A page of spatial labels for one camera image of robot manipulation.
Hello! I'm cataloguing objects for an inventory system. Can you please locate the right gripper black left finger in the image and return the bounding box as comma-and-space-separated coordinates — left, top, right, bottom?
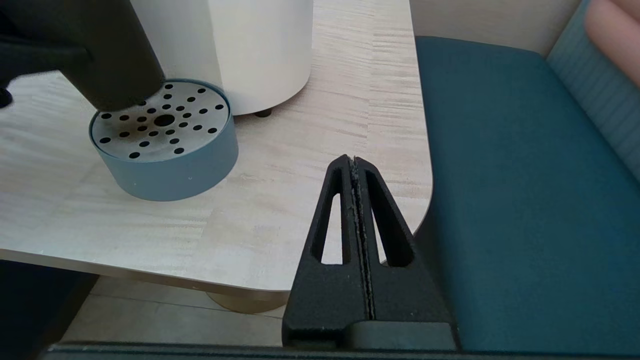
282, 154, 374, 348

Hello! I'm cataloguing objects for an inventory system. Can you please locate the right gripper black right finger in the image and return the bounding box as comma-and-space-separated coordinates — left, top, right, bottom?
355, 157, 455, 325

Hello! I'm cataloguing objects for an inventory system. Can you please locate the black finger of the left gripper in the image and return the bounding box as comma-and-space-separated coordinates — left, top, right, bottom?
0, 35, 93, 90

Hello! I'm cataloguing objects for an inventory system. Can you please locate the black tapered cup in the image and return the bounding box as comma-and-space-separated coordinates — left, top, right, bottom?
0, 0, 166, 112

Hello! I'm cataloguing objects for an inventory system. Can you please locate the teal upholstered bench sofa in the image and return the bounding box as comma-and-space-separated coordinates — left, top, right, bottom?
414, 0, 640, 356

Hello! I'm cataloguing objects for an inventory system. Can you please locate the large grey perforated drip tray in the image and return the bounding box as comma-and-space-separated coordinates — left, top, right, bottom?
89, 78, 239, 202

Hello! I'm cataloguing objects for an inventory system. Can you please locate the large dark tea dispenser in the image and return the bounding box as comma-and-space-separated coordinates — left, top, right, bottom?
131, 0, 314, 119

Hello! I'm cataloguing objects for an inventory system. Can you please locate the pink bolster cushion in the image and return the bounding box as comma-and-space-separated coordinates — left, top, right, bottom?
585, 0, 640, 88

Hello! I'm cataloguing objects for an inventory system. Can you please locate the beige table pedestal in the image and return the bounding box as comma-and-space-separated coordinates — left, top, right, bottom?
206, 291, 291, 315

